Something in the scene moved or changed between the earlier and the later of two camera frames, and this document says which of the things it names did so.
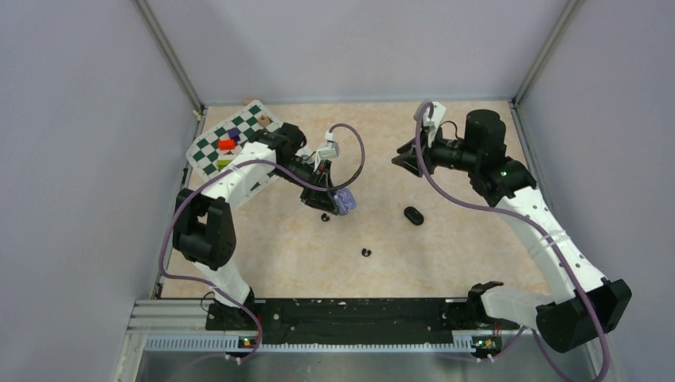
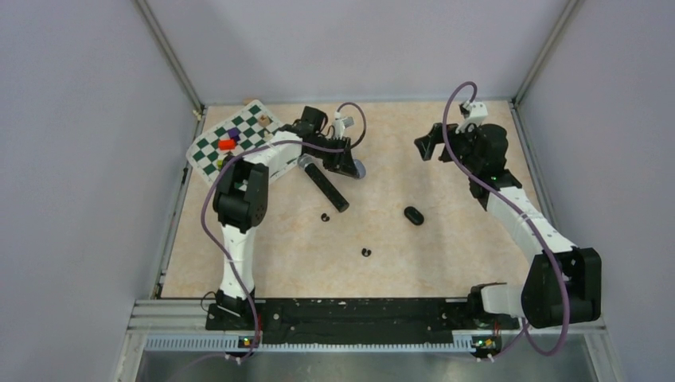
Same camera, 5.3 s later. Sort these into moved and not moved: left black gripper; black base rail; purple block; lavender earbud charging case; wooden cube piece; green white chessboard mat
Moved: left black gripper; lavender earbud charging case
Not moved: wooden cube piece; green white chessboard mat; black base rail; purple block
